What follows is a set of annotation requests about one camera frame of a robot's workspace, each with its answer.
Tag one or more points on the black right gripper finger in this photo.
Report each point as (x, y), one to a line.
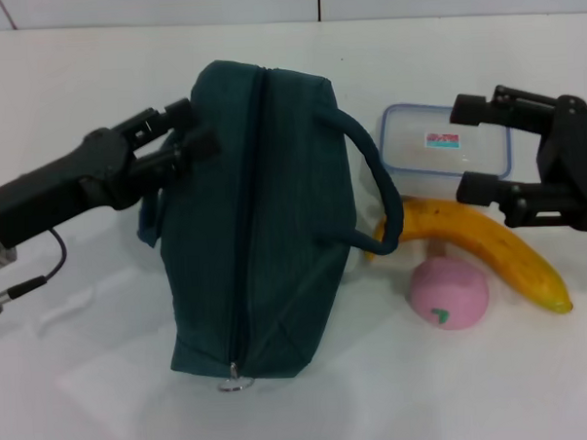
(522, 202)
(508, 109)

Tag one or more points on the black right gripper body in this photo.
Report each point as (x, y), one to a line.
(578, 159)

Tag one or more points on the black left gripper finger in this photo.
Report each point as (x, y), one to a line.
(169, 162)
(157, 120)

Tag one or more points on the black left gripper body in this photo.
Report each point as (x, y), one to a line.
(67, 181)

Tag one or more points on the yellow banana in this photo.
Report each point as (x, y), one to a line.
(499, 245)

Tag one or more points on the clear container with blue rim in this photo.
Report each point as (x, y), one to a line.
(417, 151)

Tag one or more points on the pink peach toy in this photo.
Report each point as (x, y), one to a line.
(452, 291)

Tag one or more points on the dark teal insulated lunch bag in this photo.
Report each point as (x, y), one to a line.
(283, 206)

